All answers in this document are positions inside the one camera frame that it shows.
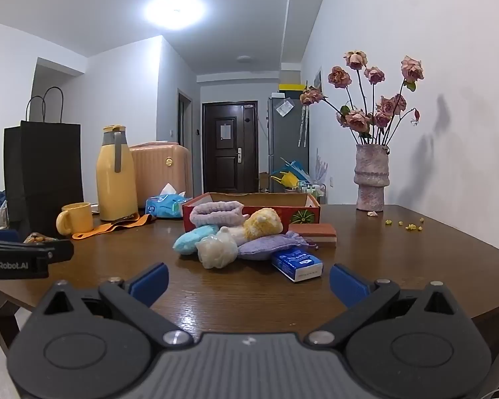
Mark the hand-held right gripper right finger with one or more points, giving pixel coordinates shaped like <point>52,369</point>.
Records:
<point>347,284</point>

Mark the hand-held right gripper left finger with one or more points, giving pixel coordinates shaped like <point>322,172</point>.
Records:
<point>151,280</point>

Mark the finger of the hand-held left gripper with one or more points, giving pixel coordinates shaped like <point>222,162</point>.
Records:
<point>58,249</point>

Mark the light blue puff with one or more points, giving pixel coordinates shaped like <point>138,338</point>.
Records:
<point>191,241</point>

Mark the blue pocket tissue packet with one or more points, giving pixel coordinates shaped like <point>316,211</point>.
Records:
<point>295,262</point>

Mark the orange brown sponge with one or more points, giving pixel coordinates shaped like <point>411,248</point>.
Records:
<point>312,232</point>

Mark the red cardboard box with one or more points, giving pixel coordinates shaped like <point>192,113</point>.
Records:
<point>303,216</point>

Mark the purple fluffy headband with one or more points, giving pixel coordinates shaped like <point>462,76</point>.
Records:
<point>216,212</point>

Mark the yellow and white plush toy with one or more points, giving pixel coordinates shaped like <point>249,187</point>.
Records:
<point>266,224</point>

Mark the blue soft tissue pack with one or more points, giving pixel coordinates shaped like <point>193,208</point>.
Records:
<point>166,208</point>

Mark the patterned snack packet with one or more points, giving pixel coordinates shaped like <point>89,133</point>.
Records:
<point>37,237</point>

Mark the yellow mug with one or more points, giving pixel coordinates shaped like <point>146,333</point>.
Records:
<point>81,218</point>

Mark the scattered yellow flower crumbs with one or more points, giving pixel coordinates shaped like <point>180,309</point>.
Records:
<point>408,227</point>

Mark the black paper bag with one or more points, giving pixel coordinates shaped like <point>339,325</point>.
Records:
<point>41,166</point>

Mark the yellow thermos jug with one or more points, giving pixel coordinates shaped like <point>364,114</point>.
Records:
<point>116,187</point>

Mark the pink ribbed suitcase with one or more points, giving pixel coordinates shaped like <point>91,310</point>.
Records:
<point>162,174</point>

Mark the pink ceramic vase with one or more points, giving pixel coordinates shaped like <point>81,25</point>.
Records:
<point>370,178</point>

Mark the yellow and blue bags pile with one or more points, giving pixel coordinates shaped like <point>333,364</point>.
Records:
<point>291,178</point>

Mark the purple paper decoration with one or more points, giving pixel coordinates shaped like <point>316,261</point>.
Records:
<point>321,166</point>

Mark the cardboard carton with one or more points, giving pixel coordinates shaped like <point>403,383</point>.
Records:
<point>264,183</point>

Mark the dark brown entrance door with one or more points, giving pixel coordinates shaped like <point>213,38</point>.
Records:
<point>228,162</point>

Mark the grey refrigerator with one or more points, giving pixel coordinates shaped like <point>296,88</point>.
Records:
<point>282,145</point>

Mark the dark side door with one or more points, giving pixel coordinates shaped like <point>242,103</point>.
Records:
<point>184,120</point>

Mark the dried pink roses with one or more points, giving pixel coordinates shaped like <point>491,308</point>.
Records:
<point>359,120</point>

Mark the paper notice on door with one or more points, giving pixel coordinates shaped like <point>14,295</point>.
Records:
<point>226,131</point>

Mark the paper sheet on refrigerator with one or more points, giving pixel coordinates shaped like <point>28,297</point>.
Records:
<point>284,108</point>

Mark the yellow flat box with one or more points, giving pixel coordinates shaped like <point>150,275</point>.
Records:
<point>291,87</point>

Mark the round ceiling light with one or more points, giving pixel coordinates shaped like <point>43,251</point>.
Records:
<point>174,10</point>

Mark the framed wall picture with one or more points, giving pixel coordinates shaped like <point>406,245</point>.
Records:
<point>318,79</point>

